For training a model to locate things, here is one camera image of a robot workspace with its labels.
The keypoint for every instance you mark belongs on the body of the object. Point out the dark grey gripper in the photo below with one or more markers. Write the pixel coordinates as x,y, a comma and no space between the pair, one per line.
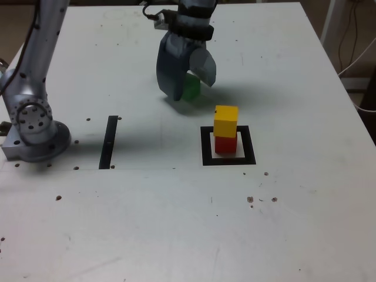
192,44

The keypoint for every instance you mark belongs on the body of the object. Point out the white frame post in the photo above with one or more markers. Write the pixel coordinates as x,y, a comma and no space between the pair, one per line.
328,26

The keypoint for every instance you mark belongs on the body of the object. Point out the red cube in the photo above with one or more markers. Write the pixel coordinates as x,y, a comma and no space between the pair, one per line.
225,145

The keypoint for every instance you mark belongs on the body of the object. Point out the green cube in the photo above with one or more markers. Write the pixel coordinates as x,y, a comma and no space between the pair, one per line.
192,88

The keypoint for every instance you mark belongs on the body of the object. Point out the small shiny round object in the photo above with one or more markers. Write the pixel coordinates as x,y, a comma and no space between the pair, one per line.
3,67

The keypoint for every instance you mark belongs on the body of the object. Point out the small grey wrist camera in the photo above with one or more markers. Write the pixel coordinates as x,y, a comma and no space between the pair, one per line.
162,20

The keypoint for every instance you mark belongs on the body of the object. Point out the black tape strip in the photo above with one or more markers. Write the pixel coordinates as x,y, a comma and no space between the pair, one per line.
107,147

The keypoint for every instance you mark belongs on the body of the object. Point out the yellow cube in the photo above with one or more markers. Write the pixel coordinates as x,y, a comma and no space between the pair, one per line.
225,123

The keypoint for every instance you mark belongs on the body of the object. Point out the black tape square outline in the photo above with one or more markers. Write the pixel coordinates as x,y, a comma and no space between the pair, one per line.
205,147

